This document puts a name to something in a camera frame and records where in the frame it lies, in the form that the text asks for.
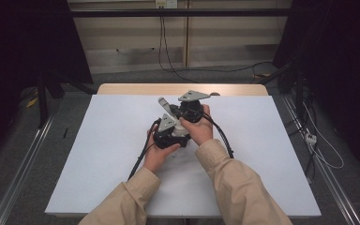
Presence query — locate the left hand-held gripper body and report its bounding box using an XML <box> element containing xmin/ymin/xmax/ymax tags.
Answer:
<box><xmin>152</xmin><ymin>112</ymin><xmax>191</xmax><ymax>150</ymax></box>

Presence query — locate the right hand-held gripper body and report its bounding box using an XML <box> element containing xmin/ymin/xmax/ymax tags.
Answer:
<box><xmin>169</xmin><ymin>89</ymin><xmax>212</xmax><ymax>124</ymax></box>

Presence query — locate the person's right hand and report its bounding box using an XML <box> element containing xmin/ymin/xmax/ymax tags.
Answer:
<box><xmin>178</xmin><ymin>103</ymin><xmax>214</xmax><ymax>147</ymax></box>

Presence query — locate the person's left hand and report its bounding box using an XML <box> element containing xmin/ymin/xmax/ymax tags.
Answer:
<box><xmin>142</xmin><ymin>123</ymin><xmax>181</xmax><ymax>174</ymax></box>

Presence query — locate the light wooden table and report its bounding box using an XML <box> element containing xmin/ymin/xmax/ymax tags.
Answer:
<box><xmin>97</xmin><ymin>82</ymin><xmax>269</xmax><ymax>97</ymax></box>

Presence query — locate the white table board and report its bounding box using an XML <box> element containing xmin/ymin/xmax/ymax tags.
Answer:
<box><xmin>44</xmin><ymin>94</ymin><xmax>323</xmax><ymax>218</ymax></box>

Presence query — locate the black horizontal bar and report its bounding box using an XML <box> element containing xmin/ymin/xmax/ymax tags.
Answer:
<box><xmin>69</xmin><ymin>7</ymin><xmax>294</xmax><ymax>19</ymax></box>

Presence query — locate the yellow floor tape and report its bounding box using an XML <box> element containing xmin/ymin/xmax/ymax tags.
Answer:
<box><xmin>25</xmin><ymin>96</ymin><xmax>40</xmax><ymax>109</ymax></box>

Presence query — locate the black curtain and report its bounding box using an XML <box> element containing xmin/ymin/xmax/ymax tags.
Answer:
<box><xmin>0</xmin><ymin>0</ymin><xmax>94</xmax><ymax>163</ymax></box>
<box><xmin>272</xmin><ymin>0</ymin><xmax>360</xmax><ymax>181</ymax></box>

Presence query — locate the left hand-held gripper black cable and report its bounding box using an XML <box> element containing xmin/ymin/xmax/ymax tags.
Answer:
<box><xmin>127</xmin><ymin>117</ymin><xmax>163</xmax><ymax>182</ymax></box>

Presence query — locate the black floor cable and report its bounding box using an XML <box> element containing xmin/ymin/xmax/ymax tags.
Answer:
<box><xmin>168</xmin><ymin>61</ymin><xmax>274</xmax><ymax>84</ymax></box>

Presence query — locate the black hanging wall cable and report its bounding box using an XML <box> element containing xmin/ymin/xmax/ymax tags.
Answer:
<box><xmin>157</xmin><ymin>15</ymin><xmax>201</xmax><ymax>84</ymax></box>

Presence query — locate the white wall socket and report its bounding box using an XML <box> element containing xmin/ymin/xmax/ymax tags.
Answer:
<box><xmin>155</xmin><ymin>0</ymin><xmax>179</xmax><ymax>9</ymax></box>

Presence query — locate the white floor cable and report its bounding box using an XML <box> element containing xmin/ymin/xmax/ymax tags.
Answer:
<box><xmin>302</xmin><ymin>102</ymin><xmax>345</xmax><ymax>171</ymax></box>

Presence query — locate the metal floor rail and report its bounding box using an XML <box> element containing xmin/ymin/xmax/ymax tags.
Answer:
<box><xmin>0</xmin><ymin>114</ymin><xmax>56</xmax><ymax>225</ymax></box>
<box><xmin>281</xmin><ymin>94</ymin><xmax>360</xmax><ymax>225</ymax></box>

